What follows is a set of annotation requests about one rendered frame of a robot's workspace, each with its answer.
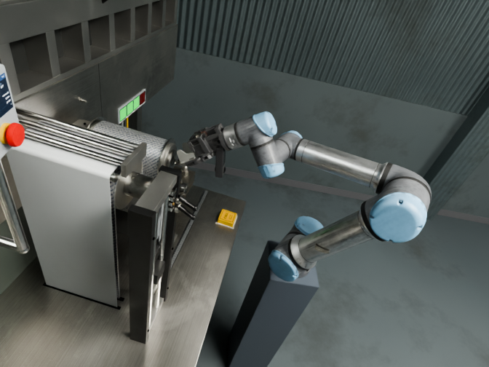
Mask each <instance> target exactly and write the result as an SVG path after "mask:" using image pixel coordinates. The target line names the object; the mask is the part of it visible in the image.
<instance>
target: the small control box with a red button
mask: <svg viewBox="0 0 489 367"><path fill-rule="evenodd" d="M24 138H25V131H24V128H23V126H22V125H21V124H19V121H18V118H17V112H16V109H15V104H14V101H13V98H12V93H11V89H10V86H9V81H8V78H7V73H6V70H5V67H4V65H2V64H0V159H1V158H2V157H3V156H4V155H5V154H6V153H7V152H8V151H9V150H10V149H11V148H12V147H18V146H20V145H21V144H22V143H23V141H24Z"/></svg>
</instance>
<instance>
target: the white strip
mask: <svg viewBox="0 0 489 367"><path fill-rule="evenodd" d="M7 159H8V161H9V165H10V168H11V171H12V174H13V178H14V180H15V184H16V187H17V191H18V194H19V197H20V201H21V204H22V206H23V210H24V214H25V217H26V220H27V223H28V227H29V229H30V233H31V236H32V239H33V243H34V246H35V249H36V253H37V256H38V258H39V263H40V265H41V270H42V272H43V275H44V279H45V283H44V284H43V285H44V286H47V287H49V288H53V289H55V290H58V291H62V292H65V293H69V294H71V295H74V296H78V297H81V298H83V299H87V300H90V301H93V302H97V303H99V304H103V305H106V306H108V307H112V308H115V309H121V307H119V306H117V297H116V274H115V262H114V239H113V227H112V215H111V193H110V181H111V182H114V183H116V182H117V181H118V178H119V174H117V173H113V171H115V169H113V168H110V167H106V166H103V165H99V164H96V163H94V162H89V161H87V160H84V159H79V158H77V157H73V156H70V155H67V154H64V153H60V152H58V151H54V150H51V149H47V148H44V147H41V146H37V145H35V144H32V143H28V142H25V141H23V143H22V144H21V145H20V146H18V147H12V148H11V149H10V150H9V151H8V152H7Z"/></svg>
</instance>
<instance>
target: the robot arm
mask: <svg viewBox="0 0 489 367"><path fill-rule="evenodd" d="M276 133H277V126H276V122H275V120H274V118H273V116H272V115H271V113H269V112H267V111H264V112H262V113H259V114H254V115H252V116H251V117H248V118H246V119H243V120H241V121H239V122H236V123H233V124H232V125H228V126H226V127H224V128H223V125H222V124H221V123H220V124H217V125H214V126H212V127H209V128H207V127H205V128H203V129H201V130H198V131H196V132H194V134H193V135H192V136H191V137H190V139H189V141H188V142H187V143H183V144H182V147H183V151H182V150H177V155H178V160H179V162H177V163H175V165H177V166H184V167H186V166H187V167H189V166H194V165H198V164H199V163H201V162H205V161H207V160H209V159H211V158H212V157H213V156H216V160H215V177H217V178H222V177H223V174H224V173H225V171H226V167H225V161H226V151H230V150H232V149H237V148H239V147H242V146H246V145H248V144H249V146H250V149H251V151H252V153H253V156H254V158H255V161H256V164H257V166H258V169H259V171H260V172H261V175H262V177H263V178H266V179H268V178H274V177H276V176H278V175H280V174H282V173H283V172H284V170H285V168H284V164H283V162H284V161H285V160H286V159H288V158H291V159H294V160H296V161H299V162H302V163H304V164H307V165H310V166H312V167H316V168H318V169H320V170H324V171H326V172H329V173H332V174H334V175H338V176H340V177H342V178H346V179H349V180H350V181H354V182H357V183H359V184H362V185H365V186H368V187H370V188H372V189H373V191H374V192H375V193H376V194H378V195H376V196H374V197H372V198H370V199H368V200H366V201H364V202H363V203H362V204H361V205H360V209H359V210H358V211H357V212H355V213H352V214H351V215H349V216H346V217H344V218H342V219H340V220H338V221H336V222H334V223H332V224H329V225H327V226H325V227H323V225H322V224H321V223H320V222H318V220H316V219H314V218H312V217H308V216H301V217H299V218H297V220H296V221H295V223H294V226H293V227H292V229H291V230H290V231H289V232H288V234H287V235H286V236H285V237H284V238H283V240H282V241H281V242H280V243H279V244H278V246H277V247H275V249H274V250H273V251H272V252H271V254H270V255H269V258H268V261H269V266H270V268H271V270H272V272H273V273H274V274H275V275H276V276H277V277H279V278H281V279H282V280H285V281H288V282H292V281H294V280H295V279H296V278H302V277H305V276H307V274H308V273H309V271H310V270H311V268H313V267H314V266H315V265H316V263H317V261H318V260H320V259H324V258H326V257H328V256H331V255H334V254H336V253H339V252H341V251H344V250H347V249H349V248H353V247H354V246H357V245H360V244H362V243H364V242H367V241H370V240H373V239H376V240H378V241H381V242H384V241H392V242H407V241H409V240H411V239H413V238H414V237H416V236H417V235H418V234H419V233H420V231H421V230H422V228H423V227H424V224H425V223H426V217H427V211H428V209H429V204H430V202H431V199H432V191H431V189H430V187H429V185H428V183H427V182H426V181H425V180H424V179H423V178H422V177H421V176H420V175H418V174H417V173H414V172H413V171H411V170H408V169H406V168H404V167H400V166H398V165H394V164H392V163H389V162H386V163H384V164H380V163H377V162H374V161H371V160H368V159H364V158H361V157H358V156H355V155H353V154H349V153H346V152H344V151H340V150H337V149H333V148H330V147H328V146H324V145H322V144H319V143H315V142H313V141H308V140H306V139H303V138H302V136H301V135H300V134H299V133H298V132H296V131H293V130H291V131H288V132H286V133H283V134H281V135H280V136H279V137H278V138H277V139H275V140H274V139H273V137H272V136H273V135H275V134H276Z"/></svg>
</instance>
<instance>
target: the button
mask: <svg viewBox="0 0 489 367"><path fill-rule="evenodd" d="M235 218H236V213H233V212H231V211H228V210H224V209H222V211H221V212H220V215H219V218H218V223H219V224H224V225H226V226H230V227H233V225H234V221H235Z"/></svg>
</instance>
